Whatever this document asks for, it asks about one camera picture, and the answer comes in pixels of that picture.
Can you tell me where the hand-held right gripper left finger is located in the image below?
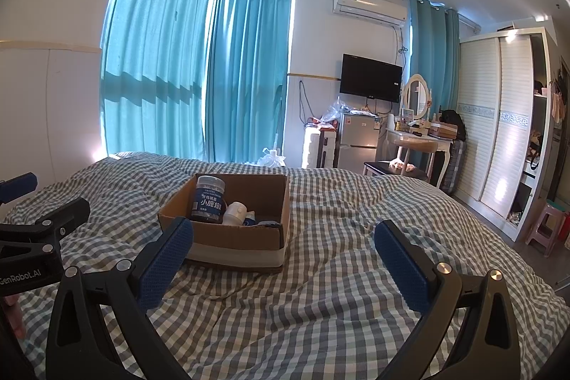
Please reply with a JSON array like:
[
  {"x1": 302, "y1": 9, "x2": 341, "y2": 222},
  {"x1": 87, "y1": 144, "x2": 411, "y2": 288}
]
[{"x1": 45, "y1": 216, "x2": 194, "y2": 380}]

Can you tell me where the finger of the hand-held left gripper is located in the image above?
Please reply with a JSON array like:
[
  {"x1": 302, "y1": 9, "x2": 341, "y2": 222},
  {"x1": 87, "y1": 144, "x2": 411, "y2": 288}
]
[
  {"x1": 0, "y1": 197, "x2": 91, "y2": 261},
  {"x1": 0, "y1": 172, "x2": 37, "y2": 205}
]

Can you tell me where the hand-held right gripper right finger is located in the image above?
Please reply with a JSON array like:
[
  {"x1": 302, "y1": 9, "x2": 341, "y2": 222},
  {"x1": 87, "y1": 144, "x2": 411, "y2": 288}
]
[{"x1": 373, "y1": 220, "x2": 519, "y2": 380}]

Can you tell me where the cardboard box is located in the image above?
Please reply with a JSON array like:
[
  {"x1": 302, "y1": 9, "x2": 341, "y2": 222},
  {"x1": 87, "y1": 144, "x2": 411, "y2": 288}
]
[{"x1": 158, "y1": 173, "x2": 291, "y2": 273}]

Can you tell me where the white hair dryer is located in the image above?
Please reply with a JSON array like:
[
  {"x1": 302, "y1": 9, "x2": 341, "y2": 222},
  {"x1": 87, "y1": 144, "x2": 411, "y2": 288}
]
[{"x1": 222, "y1": 202, "x2": 248, "y2": 226}]

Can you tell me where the person's left hand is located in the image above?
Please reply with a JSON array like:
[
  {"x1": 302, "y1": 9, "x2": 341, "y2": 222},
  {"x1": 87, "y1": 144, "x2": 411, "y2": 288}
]
[{"x1": 2, "y1": 293, "x2": 27, "y2": 340}]

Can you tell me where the dark jar with blue label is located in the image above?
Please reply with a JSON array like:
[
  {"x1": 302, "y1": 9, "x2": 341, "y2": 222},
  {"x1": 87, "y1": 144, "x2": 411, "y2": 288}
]
[{"x1": 191, "y1": 175, "x2": 229, "y2": 224}]

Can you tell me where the black padded bench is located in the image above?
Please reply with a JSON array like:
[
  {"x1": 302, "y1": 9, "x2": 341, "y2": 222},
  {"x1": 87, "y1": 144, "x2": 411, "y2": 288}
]
[{"x1": 362, "y1": 161, "x2": 430, "y2": 182}]

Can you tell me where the grey checked blanket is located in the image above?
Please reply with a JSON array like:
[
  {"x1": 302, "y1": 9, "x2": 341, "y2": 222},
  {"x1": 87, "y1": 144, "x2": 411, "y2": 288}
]
[{"x1": 0, "y1": 152, "x2": 566, "y2": 380}]

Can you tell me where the blue and white packet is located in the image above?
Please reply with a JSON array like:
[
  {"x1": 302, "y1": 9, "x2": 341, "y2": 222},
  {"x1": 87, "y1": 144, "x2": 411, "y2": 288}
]
[{"x1": 243, "y1": 211, "x2": 281, "y2": 228}]

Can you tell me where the grey suitcase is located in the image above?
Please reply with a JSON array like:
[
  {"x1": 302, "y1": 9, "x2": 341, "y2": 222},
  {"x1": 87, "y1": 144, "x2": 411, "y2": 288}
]
[{"x1": 445, "y1": 140, "x2": 467, "y2": 194}]

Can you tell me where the round wooden stool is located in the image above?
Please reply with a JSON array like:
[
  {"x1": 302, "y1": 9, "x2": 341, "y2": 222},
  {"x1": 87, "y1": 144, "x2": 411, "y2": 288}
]
[{"x1": 394, "y1": 140, "x2": 439, "y2": 180}]

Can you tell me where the white dressing table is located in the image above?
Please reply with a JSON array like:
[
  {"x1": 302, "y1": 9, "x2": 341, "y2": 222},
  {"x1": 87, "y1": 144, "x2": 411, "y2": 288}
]
[{"x1": 387, "y1": 126, "x2": 455, "y2": 189}]

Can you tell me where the silver small fridge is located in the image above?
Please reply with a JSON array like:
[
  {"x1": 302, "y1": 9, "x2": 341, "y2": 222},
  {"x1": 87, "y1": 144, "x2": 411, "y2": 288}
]
[{"x1": 336, "y1": 113, "x2": 384, "y2": 173}]

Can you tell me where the wooden box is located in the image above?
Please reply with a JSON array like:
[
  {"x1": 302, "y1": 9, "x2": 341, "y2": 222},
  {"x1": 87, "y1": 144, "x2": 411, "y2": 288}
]
[{"x1": 428, "y1": 123, "x2": 458, "y2": 139}]

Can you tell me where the white suitcase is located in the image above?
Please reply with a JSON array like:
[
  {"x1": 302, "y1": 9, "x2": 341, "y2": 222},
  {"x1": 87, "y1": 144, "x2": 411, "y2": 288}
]
[{"x1": 302, "y1": 126, "x2": 339, "y2": 169}]

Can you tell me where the pink plastic stool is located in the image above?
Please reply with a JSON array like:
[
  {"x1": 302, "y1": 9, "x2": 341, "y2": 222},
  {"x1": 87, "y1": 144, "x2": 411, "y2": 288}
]
[{"x1": 525, "y1": 202, "x2": 568, "y2": 258}]

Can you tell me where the black bag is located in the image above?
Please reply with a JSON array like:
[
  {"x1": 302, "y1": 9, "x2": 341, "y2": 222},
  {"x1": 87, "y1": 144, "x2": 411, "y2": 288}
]
[{"x1": 439, "y1": 109, "x2": 466, "y2": 140}]

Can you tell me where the white plastic bag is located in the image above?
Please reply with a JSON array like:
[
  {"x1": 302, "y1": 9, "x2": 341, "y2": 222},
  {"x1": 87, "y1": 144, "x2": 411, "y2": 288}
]
[{"x1": 258, "y1": 147, "x2": 288, "y2": 167}]

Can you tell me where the clear plastic bag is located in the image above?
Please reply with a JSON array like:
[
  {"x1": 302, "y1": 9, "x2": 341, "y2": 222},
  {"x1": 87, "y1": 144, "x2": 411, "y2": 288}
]
[{"x1": 323, "y1": 97, "x2": 352, "y2": 125}]

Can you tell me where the white louvered wardrobe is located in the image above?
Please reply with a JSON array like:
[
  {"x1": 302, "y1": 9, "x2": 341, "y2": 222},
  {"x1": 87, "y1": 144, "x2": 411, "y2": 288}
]
[{"x1": 454, "y1": 28, "x2": 559, "y2": 243}]

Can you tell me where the white oval mirror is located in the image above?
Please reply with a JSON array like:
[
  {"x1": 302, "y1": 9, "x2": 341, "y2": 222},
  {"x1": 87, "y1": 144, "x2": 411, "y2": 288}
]
[{"x1": 402, "y1": 74, "x2": 432, "y2": 118}]

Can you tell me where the wide teal window curtain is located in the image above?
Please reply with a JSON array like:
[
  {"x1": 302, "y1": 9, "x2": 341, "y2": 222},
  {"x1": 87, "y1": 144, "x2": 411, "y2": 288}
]
[{"x1": 100, "y1": 0, "x2": 219, "y2": 160}]

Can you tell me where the narrow teal curtain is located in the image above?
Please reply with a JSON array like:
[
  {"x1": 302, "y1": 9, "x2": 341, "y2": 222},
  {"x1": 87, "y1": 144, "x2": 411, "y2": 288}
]
[{"x1": 407, "y1": 0, "x2": 460, "y2": 114}]

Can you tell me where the hanging pink garment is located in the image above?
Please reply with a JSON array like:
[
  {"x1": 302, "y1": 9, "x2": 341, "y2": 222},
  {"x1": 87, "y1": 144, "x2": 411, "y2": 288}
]
[{"x1": 550, "y1": 88, "x2": 567, "y2": 123}]

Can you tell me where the white air conditioner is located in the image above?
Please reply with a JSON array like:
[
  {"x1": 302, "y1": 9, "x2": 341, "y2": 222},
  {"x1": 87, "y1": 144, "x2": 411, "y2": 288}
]
[{"x1": 332, "y1": 0, "x2": 408, "y2": 27}]

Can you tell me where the black wall television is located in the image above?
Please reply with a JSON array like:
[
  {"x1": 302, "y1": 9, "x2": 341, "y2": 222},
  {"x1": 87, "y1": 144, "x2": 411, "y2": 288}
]
[{"x1": 339, "y1": 53, "x2": 404, "y2": 104}]

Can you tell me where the black wall cable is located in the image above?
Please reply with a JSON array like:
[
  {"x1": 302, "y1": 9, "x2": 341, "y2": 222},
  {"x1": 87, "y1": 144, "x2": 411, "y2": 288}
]
[{"x1": 298, "y1": 79, "x2": 312, "y2": 125}]

